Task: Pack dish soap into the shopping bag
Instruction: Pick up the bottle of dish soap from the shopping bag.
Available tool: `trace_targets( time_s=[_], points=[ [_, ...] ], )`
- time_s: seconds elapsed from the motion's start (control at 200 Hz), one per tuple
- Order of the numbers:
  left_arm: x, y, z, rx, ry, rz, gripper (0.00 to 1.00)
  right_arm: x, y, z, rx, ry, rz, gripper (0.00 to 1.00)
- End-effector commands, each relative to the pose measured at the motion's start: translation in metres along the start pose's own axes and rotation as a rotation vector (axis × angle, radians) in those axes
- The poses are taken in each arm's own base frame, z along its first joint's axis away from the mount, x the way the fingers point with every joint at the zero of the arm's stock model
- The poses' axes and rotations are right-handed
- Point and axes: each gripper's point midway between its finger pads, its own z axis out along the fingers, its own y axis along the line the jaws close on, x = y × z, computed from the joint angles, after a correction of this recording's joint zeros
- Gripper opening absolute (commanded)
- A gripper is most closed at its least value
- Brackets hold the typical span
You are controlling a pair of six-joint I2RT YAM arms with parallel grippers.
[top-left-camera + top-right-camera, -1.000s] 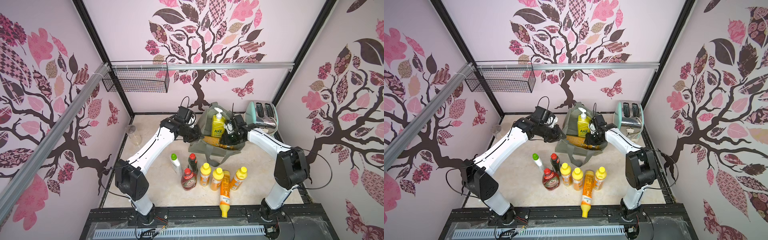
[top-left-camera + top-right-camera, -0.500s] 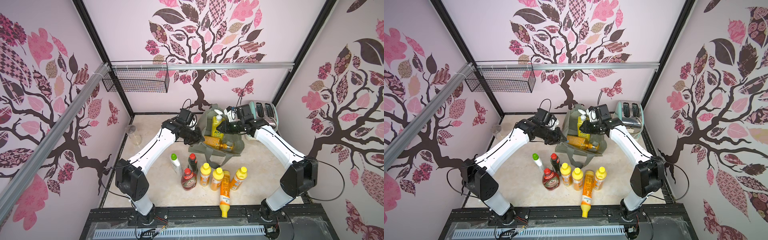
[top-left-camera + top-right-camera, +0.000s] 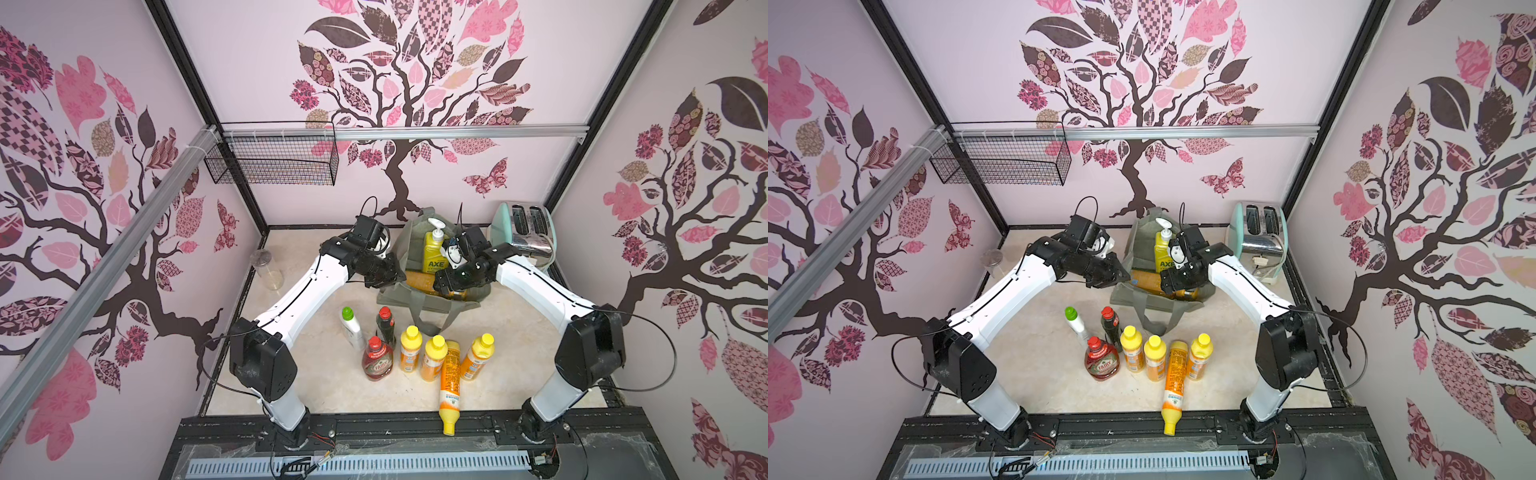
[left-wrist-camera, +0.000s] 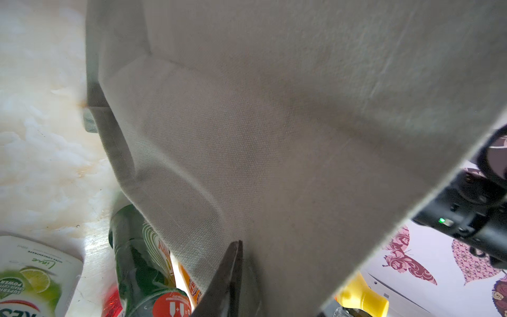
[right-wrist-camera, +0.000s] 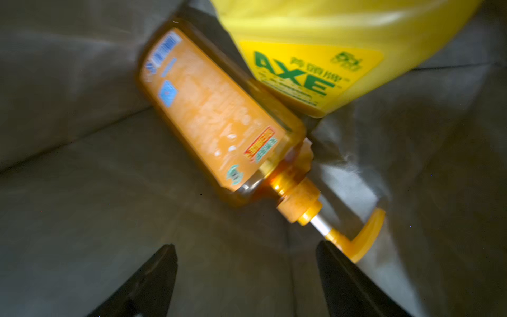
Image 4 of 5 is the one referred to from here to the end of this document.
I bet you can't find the dark green bottle red cap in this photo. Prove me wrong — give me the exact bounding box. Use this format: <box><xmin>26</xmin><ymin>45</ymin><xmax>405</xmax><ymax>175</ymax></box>
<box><xmin>109</xmin><ymin>205</ymin><xmax>191</xmax><ymax>317</ymax></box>

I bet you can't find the green fabric shopping bag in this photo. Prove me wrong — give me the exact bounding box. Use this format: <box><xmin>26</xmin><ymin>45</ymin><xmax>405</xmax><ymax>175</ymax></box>
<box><xmin>85</xmin><ymin>1</ymin><xmax>506</xmax><ymax>316</ymax></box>

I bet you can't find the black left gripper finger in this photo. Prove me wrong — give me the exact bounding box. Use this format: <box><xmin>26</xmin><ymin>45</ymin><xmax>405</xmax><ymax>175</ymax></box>
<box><xmin>191</xmin><ymin>240</ymin><xmax>243</xmax><ymax>317</ymax></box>

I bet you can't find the white bottle green cap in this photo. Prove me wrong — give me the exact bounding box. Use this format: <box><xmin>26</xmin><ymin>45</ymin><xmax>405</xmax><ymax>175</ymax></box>
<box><xmin>1</xmin><ymin>236</ymin><xmax>83</xmax><ymax>317</ymax></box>

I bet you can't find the orange bottle yellow cap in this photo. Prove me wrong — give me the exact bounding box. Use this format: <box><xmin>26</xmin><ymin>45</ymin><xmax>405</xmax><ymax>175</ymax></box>
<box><xmin>334</xmin><ymin>273</ymin><xmax>389</xmax><ymax>317</ymax></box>
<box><xmin>179</xmin><ymin>264</ymin><xmax>203</xmax><ymax>308</ymax></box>

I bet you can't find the red soap bottle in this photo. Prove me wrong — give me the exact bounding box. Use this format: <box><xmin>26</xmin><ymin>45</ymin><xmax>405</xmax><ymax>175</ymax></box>
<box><xmin>101</xmin><ymin>287</ymin><xmax>124</xmax><ymax>317</ymax></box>

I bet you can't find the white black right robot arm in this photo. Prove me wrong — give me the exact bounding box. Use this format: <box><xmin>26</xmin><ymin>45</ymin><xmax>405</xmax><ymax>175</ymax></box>
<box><xmin>412</xmin><ymin>126</ymin><xmax>506</xmax><ymax>269</ymax></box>

